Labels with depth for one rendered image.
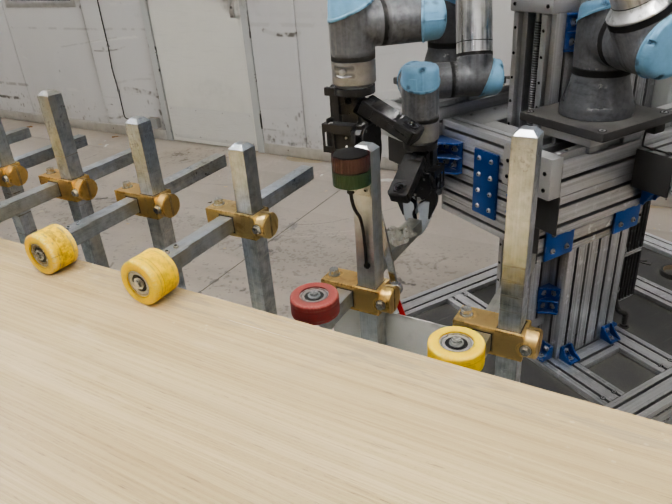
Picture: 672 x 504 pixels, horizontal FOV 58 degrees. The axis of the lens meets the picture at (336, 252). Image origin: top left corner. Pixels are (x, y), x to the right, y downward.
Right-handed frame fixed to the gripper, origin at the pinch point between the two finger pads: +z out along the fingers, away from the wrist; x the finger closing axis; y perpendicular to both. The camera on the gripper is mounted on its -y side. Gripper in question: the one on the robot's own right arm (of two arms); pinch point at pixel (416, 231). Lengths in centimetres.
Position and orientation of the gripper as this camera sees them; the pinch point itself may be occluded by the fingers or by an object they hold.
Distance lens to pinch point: 135.8
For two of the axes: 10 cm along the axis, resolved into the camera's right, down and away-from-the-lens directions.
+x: -8.7, -1.8, 4.6
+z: 0.7, 8.8, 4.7
